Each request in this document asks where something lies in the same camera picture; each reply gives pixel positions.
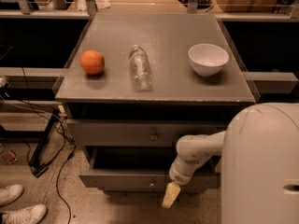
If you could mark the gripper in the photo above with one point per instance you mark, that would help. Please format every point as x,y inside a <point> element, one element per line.
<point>179,178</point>

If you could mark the grey drawer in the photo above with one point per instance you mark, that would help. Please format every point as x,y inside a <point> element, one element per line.
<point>128,167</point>
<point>136,133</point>
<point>150,190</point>

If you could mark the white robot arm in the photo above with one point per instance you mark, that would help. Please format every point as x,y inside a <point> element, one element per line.
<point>259,165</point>

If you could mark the grey bottom drawer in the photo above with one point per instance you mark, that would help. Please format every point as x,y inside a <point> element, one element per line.
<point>150,190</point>

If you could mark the grey top drawer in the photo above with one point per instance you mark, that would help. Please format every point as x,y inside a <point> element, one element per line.
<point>136,133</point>

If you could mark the grey drawer cabinet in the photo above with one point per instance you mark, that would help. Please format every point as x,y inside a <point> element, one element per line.
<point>177,93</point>

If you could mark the clear plastic water bottle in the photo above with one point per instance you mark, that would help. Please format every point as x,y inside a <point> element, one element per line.
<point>140,69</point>

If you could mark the white ceramic bowl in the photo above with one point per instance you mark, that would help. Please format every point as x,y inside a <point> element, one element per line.
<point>207,60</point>

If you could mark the black metal stand leg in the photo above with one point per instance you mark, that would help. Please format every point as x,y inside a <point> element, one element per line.
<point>36,166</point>

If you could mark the white sneaker lower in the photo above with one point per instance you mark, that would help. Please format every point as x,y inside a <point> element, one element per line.
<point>29,215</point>

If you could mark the white sneaker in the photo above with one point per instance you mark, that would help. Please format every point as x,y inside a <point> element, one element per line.
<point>10,194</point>
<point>29,215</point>

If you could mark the orange ball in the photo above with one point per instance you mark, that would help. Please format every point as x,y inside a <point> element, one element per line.
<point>92,62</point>

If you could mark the white sneaker upper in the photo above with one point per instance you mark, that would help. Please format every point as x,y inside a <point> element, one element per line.
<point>10,194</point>

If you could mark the small red floor object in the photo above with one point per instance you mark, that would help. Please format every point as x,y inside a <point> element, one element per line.
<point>9,156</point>

